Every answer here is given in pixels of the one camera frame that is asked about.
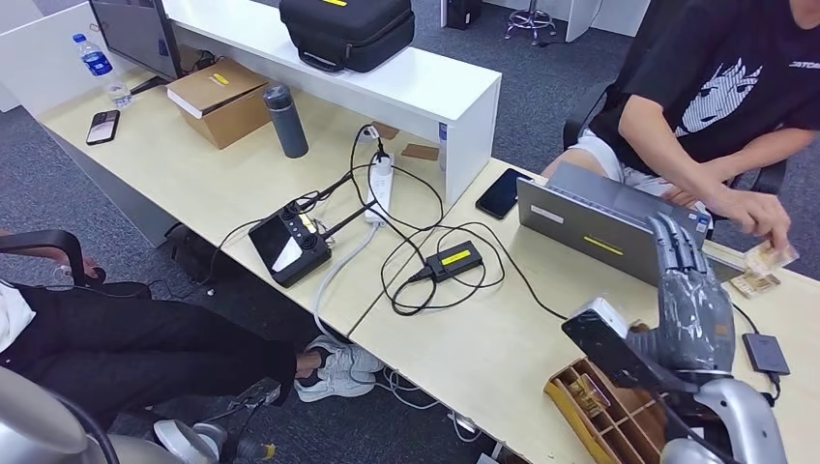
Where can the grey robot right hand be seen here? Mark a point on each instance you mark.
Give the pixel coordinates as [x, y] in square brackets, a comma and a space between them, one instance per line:
[695, 320]

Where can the person's left hand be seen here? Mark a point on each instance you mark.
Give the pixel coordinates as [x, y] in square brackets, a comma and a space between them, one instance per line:
[682, 195]

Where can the person's right hand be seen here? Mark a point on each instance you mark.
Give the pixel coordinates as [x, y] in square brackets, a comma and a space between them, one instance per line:
[756, 214]

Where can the stack of cards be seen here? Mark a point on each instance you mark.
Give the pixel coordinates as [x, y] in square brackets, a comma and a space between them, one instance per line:
[756, 284]

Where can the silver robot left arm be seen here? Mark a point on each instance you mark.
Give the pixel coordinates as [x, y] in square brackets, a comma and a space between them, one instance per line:
[32, 423]

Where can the dark grey card reader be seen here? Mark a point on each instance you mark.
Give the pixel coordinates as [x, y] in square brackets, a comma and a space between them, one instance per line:
[765, 353]

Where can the gold room key cards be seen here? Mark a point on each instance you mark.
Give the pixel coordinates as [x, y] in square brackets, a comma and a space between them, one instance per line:
[588, 394]

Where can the seated person in black trousers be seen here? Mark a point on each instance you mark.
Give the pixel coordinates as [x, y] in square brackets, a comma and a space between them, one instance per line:
[128, 352]

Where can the grey laptop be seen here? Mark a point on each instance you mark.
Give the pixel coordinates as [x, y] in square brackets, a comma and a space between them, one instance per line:
[576, 227]

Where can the wooden compartment tray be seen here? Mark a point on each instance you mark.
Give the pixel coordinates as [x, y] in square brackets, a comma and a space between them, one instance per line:
[608, 429]

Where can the white cabinet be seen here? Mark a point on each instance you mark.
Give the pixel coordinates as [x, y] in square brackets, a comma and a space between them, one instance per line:
[589, 13]

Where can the chrome stool base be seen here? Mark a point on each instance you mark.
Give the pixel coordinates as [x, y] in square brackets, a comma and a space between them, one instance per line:
[530, 19]

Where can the black adapter with yellow label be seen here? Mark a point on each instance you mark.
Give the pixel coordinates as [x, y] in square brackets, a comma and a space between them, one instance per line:
[455, 259]

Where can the brown cardboard piece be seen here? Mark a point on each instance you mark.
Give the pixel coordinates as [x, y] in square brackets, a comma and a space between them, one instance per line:
[420, 152]
[386, 130]

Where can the white desk shelf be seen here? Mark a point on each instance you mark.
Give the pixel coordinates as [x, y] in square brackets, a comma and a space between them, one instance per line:
[419, 88]

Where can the black computer tower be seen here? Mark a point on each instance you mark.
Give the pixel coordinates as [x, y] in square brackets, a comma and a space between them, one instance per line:
[462, 11]

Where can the white power strip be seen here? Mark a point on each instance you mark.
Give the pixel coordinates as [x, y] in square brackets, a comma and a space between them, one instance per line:
[380, 189]

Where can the white plug charger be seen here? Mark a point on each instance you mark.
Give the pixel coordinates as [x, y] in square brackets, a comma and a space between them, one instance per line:
[369, 134]

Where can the black carry case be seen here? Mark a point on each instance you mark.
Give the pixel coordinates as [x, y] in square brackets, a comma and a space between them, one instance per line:
[346, 32]

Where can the black remote controller with screen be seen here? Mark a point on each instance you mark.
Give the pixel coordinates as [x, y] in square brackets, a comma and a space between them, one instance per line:
[285, 251]

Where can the grey thermos bottle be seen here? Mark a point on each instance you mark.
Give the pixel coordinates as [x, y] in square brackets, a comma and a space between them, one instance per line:
[287, 126]

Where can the black chair base leg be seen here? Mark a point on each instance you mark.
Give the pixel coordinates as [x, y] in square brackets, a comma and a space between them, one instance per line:
[256, 396]

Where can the cardboard box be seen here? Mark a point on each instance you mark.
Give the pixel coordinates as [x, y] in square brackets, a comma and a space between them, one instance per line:
[218, 109]

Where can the black bag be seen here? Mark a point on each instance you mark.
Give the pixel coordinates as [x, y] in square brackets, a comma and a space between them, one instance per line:
[195, 254]

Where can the black monitor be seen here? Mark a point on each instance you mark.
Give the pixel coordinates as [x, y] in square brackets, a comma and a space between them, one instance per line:
[136, 29]

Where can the black smartphone with reflective screen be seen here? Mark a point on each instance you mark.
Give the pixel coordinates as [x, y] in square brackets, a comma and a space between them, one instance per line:
[102, 127]

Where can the clear water bottle blue label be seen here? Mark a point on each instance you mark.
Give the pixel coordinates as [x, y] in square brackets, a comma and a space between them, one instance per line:
[96, 62]

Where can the black office chair armrest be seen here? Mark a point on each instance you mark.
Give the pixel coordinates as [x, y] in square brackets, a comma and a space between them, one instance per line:
[45, 240]

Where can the white desk partition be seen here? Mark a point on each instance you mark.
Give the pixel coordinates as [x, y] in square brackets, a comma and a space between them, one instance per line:
[38, 54]

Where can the pale and black wrist camera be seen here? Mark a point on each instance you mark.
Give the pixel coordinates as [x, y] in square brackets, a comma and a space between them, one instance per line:
[605, 314]

